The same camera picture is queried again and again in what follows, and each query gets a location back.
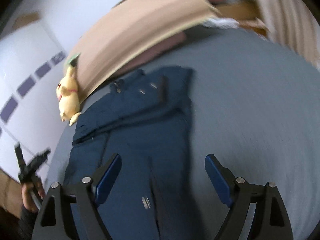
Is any cardboard box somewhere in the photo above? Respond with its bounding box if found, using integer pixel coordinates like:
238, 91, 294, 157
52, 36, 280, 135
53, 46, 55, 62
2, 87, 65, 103
217, 1, 259, 22

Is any white crumpled cloth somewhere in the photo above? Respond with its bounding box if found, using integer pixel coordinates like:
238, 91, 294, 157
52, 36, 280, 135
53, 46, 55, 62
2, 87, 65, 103
202, 17, 239, 29

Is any beige curtain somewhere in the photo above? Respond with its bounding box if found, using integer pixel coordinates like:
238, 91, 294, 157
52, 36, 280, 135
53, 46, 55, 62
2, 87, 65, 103
246, 0, 320, 68

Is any purple wall tile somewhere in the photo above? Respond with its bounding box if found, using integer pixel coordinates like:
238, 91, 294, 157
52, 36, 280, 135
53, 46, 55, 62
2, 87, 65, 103
0, 97, 17, 123
17, 77, 35, 98
34, 62, 51, 79
51, 51, 65, 65

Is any mauve pillow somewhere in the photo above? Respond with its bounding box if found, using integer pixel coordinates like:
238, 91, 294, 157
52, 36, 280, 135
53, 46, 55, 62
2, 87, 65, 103
110, 31, 187, 79

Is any navy blue padded jacket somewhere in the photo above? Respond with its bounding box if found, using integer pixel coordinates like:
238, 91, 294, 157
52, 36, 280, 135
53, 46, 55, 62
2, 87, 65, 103
64, 65, 194, 240

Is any bed with grey sheet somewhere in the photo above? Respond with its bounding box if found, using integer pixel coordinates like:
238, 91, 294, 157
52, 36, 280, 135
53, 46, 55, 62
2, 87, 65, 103
44, 26, 320, 240

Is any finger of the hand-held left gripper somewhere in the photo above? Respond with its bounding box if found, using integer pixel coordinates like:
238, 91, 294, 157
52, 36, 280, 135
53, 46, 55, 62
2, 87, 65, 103
26, 149, 51, 173
14, 142, 26, 176

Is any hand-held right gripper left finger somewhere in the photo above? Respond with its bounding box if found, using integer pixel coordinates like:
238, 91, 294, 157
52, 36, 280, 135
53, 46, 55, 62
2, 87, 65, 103
31, 153, 122, 240

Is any person's left hand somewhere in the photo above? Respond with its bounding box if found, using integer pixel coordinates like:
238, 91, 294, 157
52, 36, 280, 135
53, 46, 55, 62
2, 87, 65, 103
21, 179, 47, 212

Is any yellow plush toy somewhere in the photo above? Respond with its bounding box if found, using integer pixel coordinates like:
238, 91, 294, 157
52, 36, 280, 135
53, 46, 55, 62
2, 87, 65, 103
57, 52, 82, 126

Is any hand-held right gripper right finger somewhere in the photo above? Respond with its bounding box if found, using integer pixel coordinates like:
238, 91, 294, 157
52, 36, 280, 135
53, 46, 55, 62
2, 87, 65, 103
204, 154, 293, 240

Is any person's left forearm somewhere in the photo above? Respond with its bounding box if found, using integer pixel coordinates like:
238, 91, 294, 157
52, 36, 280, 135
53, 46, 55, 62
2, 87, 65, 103
18, 205, 38, 240

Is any beige folded blanket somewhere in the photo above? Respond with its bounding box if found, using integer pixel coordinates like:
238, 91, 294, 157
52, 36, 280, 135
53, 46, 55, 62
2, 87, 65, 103
67, 0, 220, 100

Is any wooden nightstand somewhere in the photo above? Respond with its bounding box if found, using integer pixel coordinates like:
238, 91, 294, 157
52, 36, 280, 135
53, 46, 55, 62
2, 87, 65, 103
239, 17, 269, 39

